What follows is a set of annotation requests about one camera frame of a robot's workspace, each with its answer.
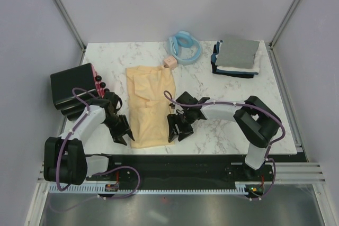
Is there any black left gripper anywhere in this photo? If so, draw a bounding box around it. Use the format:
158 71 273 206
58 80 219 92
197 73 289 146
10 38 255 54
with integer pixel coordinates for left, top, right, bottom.
102 114 134 146

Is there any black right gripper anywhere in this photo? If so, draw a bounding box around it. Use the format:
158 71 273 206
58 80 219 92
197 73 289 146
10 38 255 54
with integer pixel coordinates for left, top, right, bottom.
167 110 194 142

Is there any yellow t shirt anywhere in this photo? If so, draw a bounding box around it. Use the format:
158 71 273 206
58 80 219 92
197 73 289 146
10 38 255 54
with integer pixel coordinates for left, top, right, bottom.
126 66 176 148

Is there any black pink drawer organizer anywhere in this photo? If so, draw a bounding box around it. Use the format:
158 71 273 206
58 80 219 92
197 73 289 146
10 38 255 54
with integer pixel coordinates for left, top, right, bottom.
50 63 109 121

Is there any small pink cube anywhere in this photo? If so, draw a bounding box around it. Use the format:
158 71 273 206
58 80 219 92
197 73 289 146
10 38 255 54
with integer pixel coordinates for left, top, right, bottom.
164 56 177 70

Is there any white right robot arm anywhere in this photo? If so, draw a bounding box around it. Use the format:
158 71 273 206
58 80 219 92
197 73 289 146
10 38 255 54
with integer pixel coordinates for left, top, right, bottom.
164 91 286 180

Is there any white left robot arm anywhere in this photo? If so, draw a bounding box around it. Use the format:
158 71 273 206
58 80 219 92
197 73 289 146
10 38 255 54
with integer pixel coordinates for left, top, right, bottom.
43 95 134 192

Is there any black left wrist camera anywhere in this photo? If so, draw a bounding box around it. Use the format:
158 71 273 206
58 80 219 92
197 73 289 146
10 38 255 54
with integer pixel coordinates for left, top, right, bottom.
104 91 123 113

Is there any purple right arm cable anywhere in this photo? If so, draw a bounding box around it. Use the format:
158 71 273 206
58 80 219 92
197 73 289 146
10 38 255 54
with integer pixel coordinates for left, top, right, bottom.
163 90 286 202

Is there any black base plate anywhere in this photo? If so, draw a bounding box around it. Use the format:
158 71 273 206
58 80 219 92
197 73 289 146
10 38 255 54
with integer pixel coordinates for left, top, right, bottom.
54 153 309 191

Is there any white slotted cable duct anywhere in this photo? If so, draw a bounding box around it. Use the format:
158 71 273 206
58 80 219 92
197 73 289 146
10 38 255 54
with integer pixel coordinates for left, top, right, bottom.
64 182 265 195

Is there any aluminium frame rail front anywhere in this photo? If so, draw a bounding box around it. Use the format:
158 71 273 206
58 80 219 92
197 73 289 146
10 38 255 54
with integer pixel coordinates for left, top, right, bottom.
37 161 328 184

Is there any aluminium frame post left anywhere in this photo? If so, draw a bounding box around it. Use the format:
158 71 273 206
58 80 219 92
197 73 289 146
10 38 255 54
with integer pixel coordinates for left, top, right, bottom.
52 0 86 52

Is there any aluminium frame post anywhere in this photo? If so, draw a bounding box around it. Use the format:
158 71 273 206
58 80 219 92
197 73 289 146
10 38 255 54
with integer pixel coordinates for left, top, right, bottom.
267 0 318 49
52 0 86 52

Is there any aluminium frame post right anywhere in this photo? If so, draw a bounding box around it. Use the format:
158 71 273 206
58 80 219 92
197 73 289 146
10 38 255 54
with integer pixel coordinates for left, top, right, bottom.
267 0 318 49

